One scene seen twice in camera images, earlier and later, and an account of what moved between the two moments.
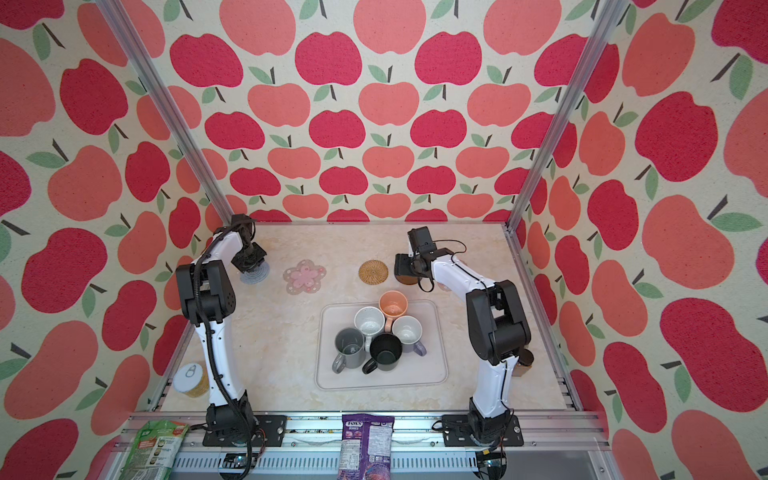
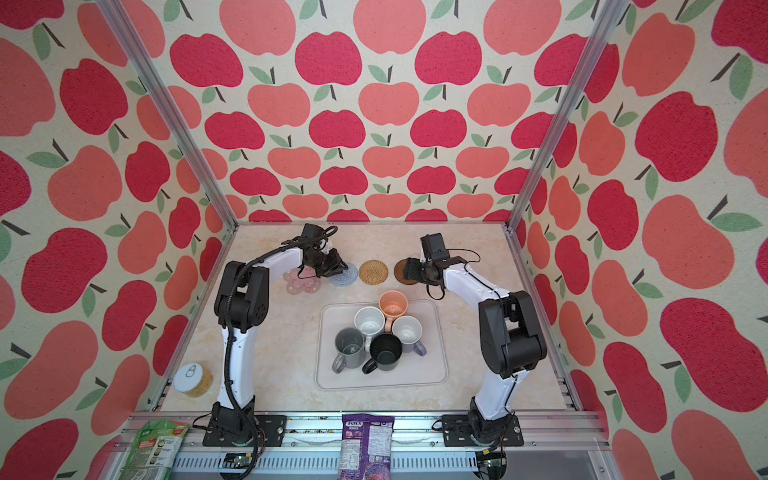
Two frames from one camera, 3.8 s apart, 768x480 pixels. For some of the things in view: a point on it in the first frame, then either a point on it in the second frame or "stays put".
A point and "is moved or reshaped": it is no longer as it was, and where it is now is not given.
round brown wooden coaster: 407,280 stays put
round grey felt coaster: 256,275 is moved or reshaped
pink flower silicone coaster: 305,276 stays put
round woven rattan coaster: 373,272 stays put
